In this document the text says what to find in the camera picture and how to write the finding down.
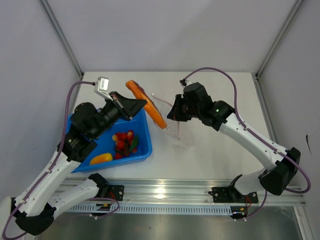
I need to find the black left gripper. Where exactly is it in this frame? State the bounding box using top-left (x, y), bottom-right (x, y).
top-left (91, 91), bottom-right (147, 139)

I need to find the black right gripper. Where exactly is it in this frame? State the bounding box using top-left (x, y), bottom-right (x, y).
top-left (167, 94), bottom-right (201, 123)

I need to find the clear zip top bag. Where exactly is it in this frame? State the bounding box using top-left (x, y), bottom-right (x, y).
top-left (151, 93), bottom-right (194, 148)

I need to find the orange toy meat slice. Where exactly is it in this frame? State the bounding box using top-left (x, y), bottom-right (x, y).
top-left (125, 80), bottom-right (167, 129)

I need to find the blue plastic bin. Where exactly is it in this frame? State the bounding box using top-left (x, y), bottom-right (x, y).
top-left (73, 109), bottom-right (153, 173)

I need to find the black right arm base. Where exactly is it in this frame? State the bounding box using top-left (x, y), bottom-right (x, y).
top-left (208, 186), bottom-right (259, 204)

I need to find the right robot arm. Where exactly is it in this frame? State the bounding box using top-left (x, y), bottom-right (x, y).
top-left (167, 80), bottom-right (301, 202)

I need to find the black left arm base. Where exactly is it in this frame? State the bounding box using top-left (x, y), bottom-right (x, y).
top-left (96, 185), bottom-right (125, 201)

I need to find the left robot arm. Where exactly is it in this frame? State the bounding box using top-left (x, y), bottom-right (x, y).
top-left (11, 91), bottom-right (147, 236)

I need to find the red toy strawberry bunch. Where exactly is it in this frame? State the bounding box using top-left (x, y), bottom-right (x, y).
top-left (112, 130), bottom-right (140, 160)

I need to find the yellow toy pepper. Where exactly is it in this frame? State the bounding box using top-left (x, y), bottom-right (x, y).
top-left (89, 153), bottom-right (113, 165)

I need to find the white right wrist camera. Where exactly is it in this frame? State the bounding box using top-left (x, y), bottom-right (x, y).
top-left (179, 78), bottom-right (193, 88)

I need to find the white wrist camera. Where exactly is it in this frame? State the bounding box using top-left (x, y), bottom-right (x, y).
top-left (94, 76), bottom-right (111, 99)
top-left (179, 78), bottom-right (193, 88)

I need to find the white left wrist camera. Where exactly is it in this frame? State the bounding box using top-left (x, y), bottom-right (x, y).
top-left (94, 76), bottom-right (111, 99)

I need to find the aluminium mounting rail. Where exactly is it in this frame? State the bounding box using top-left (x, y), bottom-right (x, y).
top-left (59, 178), bottom-right (307, 206)

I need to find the white slotted cable duct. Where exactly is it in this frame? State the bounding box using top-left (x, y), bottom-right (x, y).
top-left (68, 203), bottom-right (233, 216)

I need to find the right aluminium frame post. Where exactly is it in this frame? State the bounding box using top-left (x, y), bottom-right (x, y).
top-left (255, 0), bottom-right (307, 80)

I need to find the aluminium frame post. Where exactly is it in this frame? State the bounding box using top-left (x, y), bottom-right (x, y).
top-left (255, 0), bottom-right (307, 80)
top-left (38, 0), bottom-right (84, 79)

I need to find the left aluminium frame post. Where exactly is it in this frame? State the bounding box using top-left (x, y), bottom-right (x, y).
top-left (38, 0), bottom-right (84, 79)

